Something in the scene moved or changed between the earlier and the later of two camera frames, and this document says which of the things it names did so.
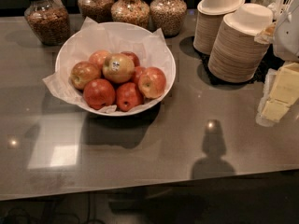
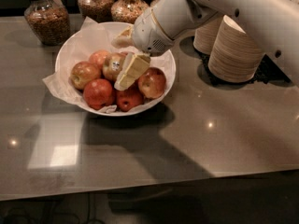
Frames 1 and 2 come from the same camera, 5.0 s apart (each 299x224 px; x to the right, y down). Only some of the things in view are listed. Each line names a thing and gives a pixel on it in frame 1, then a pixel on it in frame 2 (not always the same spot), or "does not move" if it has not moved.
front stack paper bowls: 235,55 does not move
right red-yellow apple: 152,82 does not move
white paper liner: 149,43 does not move
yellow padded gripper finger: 265,35 -> 124,39
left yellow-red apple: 83,72 does not move
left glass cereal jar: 48,17 does not move
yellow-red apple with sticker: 119,68 does not move
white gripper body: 289,40 -> 149,34
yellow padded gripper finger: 284,93 -> 135,65
